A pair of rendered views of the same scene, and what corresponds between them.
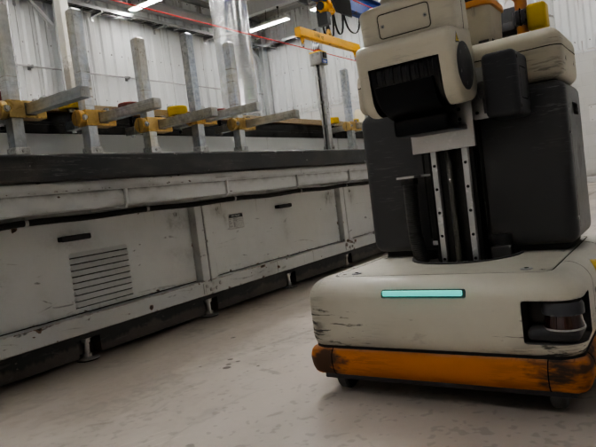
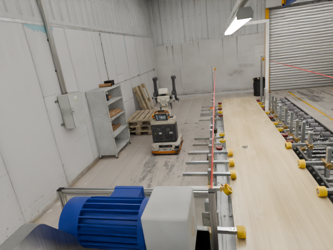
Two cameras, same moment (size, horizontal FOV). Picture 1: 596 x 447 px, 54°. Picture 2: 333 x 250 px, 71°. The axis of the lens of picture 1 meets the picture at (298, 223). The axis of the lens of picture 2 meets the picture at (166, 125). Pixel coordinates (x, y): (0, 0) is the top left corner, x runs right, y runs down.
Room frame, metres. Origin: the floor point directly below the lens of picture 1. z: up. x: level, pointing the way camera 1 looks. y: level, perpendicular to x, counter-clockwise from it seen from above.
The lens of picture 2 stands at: (6.15, -2.17, 2.14)
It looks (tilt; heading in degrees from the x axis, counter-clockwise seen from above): 17 degrees down; 159
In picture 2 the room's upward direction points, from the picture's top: 7 degrees counter-clockwise
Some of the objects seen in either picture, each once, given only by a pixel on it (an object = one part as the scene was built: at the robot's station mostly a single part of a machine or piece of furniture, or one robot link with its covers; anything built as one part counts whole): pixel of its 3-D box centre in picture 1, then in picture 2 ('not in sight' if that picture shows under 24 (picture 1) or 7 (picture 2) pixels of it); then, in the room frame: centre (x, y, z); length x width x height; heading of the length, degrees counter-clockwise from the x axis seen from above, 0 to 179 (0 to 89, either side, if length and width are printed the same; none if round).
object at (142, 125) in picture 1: (153, 125); not in sight; (2.10, 0.47, 0.80); 0.14 x 0.06 x 0.05; 146
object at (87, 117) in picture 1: (94, 119); not in sight; (1.89, 0.61, 0.82); 0.14 x 0.06 x 0.05; 146
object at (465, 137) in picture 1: (451, 92); not in sight; (1.33, -0.39, 0.68); 0.28 x 0.27 x 0.25; 56
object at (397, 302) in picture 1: (472, 301); (167, 143); (1.50, -0.43, 0.16); 0.67 x 0.64 x 0.25; 146
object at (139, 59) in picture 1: (145, 105); not in sight; (2.08, 0.48, 0.87); 0.04 x 0.04 x 0.48; 56
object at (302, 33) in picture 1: (329, 40); not in sight; (8.59, -0.80, 2.65); 1.71 x 0.09 x 0.32; 146
